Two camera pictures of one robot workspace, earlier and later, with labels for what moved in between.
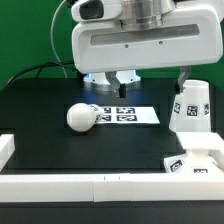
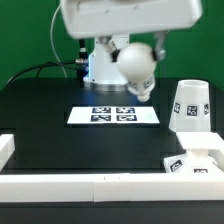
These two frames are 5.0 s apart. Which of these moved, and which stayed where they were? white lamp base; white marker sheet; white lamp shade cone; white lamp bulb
Moved: white lamp bulb
Stayed: white lamp base; white lamp shade cone; white marker sheet
